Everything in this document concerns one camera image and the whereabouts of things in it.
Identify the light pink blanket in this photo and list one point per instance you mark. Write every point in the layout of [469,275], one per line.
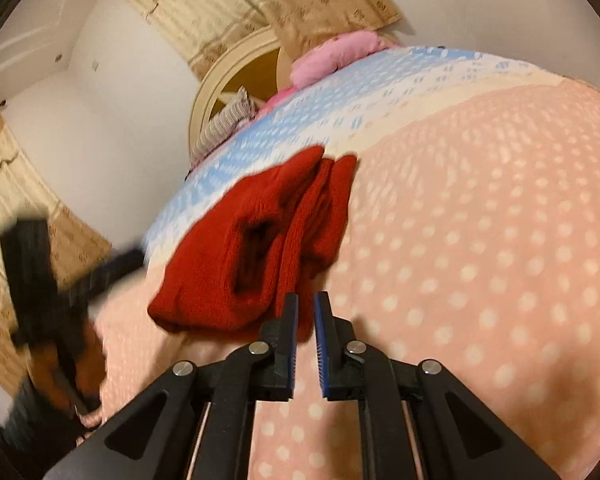
[340,55]

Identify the striped grey cloth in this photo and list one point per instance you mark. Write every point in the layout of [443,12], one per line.
[220,127]

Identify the bright pink cloth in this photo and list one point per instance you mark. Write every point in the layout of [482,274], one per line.
[277,99]

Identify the person's left hand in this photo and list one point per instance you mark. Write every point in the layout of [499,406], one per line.
[89,355]

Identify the beige patterned curtain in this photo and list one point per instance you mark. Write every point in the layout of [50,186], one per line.
[190,5]
[10,180]

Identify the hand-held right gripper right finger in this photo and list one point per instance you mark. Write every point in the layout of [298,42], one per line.
[322,346]

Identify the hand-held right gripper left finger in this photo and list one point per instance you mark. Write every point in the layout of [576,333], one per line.
[292,342]

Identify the pink and blue dotted bedsheet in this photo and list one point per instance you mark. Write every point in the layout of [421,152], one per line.
[455,210]

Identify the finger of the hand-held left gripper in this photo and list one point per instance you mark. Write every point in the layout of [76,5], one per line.
[120,263]

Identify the red knit garment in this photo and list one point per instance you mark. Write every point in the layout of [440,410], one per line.
[260,200]

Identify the cream round headboard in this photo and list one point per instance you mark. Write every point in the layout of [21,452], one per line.
[205,95]

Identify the person's left forearm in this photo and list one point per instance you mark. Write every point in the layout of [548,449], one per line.
[40,420]

